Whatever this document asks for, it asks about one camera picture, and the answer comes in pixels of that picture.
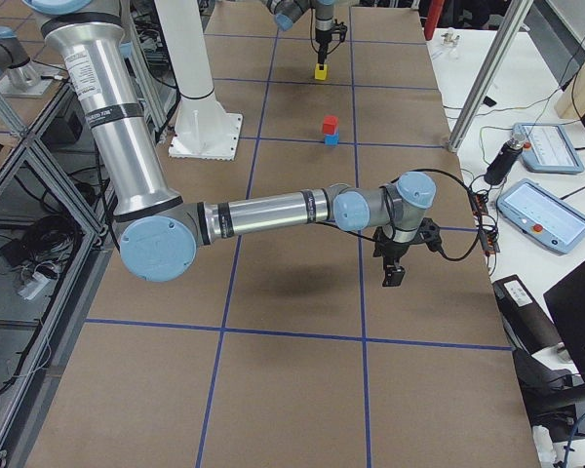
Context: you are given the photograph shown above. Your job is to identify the aluminium frame post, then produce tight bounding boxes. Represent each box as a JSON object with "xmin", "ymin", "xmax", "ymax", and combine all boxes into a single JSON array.
[{"xmin": 447, "ymin": 0, "xmax": 533, "ymax": 153}]

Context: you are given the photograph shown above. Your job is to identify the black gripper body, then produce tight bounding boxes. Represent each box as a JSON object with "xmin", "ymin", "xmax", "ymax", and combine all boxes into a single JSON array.
[
  {"xmin": 314, "ymin": 18, "xmax": 333, "ymax": 47},
  {"xmin": 372, "ymin": 226, "xmax": 422, "ymax": 265}
]

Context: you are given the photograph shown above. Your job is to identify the black cylinder device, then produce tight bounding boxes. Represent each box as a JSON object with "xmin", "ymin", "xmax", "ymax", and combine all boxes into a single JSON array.
[{"xmin": 484, "ymin": 134, "xmax": 526, "ymax": 186}]

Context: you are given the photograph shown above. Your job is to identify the black box with label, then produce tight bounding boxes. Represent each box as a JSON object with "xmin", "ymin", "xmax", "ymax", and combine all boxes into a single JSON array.
[{"xmin": 492, "ymin": 275, "xmax": 562, "ymax": 354}]

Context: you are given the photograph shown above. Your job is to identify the near teach pendant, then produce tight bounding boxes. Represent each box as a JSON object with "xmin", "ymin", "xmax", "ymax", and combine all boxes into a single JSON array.
[{"xmin": 496, "ymin": 178, "xmax": 585, "ymax": 254}]

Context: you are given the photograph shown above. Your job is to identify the white camera post with base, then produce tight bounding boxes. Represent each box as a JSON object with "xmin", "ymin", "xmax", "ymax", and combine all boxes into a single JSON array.
[{"xmin": 155, "ymin": 0, "xmax": 243, "ymax": 161}]

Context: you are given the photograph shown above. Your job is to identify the orange black electronics board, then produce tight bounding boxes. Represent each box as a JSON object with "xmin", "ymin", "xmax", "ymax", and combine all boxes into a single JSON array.
[{"xmin": 470, "ymin": 190, "xmax": 499, "ymax": 256}]

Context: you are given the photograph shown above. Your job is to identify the teach pendant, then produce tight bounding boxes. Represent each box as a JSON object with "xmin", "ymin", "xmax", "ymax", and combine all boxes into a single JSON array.
[
  {"xmin": 513, "ymin": 123, "xmax": 585, "ymax": 175},
  {"xmin": 496, "ymin": 178, "xmax": 585, "ymax": 254}
]

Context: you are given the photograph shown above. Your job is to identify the yellow block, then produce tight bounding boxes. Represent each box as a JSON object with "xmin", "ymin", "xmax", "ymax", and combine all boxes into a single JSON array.
[{"xmin": 314, "ymin": 63, "xmax": 329, "ymax": 81}]

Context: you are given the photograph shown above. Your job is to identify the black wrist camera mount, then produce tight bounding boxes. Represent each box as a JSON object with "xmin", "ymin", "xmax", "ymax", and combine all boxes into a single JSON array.
[{"xmin": 414, "ymin": 217, "xmax": 442, "ymax": 253}]

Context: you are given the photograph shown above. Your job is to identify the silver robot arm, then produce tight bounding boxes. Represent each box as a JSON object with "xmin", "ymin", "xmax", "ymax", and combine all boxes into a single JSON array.
[
  {"xmin": 30, "ymin": 1, "xmax": 436, "ymax": 287},
  {"xmin": 262, "ymin": 0, "xmax": 336, "ymax": 69}
]

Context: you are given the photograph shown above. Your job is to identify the blue block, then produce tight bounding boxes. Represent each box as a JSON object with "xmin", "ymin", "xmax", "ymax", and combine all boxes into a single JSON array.
[{"xmin": 324, "ymin": 133, "xmax": 339, "ymax": 146}]

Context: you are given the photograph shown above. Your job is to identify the far teach pendant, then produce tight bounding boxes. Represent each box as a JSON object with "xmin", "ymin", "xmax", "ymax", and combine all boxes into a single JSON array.
[{"xmin": 513, "ymin": 123, "xmax": 585, "ymax": 175}]

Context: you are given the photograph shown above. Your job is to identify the red block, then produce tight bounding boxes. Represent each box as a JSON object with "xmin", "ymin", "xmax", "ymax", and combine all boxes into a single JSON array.
[{"xmin": 322, "ymin": 115, "xmax": 339, "ymax": 136}]

